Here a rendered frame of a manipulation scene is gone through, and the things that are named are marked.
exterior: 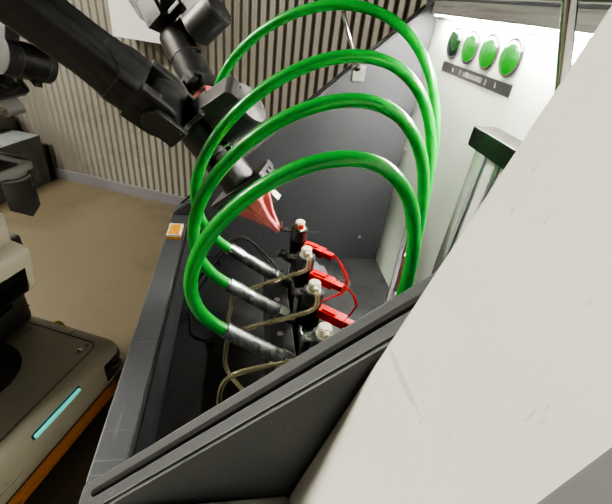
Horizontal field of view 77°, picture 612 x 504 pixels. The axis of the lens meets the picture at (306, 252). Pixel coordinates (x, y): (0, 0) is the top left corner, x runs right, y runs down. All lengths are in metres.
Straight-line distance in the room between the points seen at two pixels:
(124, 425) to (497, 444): 0.45
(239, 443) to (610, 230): 0.32
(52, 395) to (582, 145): 1.49
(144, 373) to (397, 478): 0.42
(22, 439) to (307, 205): 1.07
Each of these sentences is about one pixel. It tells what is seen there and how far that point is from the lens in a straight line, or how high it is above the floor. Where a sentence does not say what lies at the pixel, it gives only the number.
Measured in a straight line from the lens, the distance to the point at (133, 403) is 0.59.
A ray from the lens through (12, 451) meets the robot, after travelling 1.48.
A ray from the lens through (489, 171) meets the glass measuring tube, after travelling 0.62.
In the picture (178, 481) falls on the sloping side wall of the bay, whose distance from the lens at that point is 0.45.
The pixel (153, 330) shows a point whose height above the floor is 0.95.
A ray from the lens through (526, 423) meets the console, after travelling 0.21.
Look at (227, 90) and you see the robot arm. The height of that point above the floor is 1.31.
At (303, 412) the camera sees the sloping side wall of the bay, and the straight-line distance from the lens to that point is 0.36.
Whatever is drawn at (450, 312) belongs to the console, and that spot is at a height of 1.27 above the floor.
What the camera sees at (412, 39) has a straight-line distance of 0.61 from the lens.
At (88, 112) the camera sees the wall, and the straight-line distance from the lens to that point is 3.29.
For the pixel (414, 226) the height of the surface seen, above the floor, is 1.25.
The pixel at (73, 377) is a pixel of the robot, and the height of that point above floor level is 0.28.
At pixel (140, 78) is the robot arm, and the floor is 1.31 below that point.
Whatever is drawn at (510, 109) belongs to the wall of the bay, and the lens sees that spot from 0.65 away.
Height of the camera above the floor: 1.42
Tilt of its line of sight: 33 degrees down
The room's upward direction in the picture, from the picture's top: 8 degrees clockwise
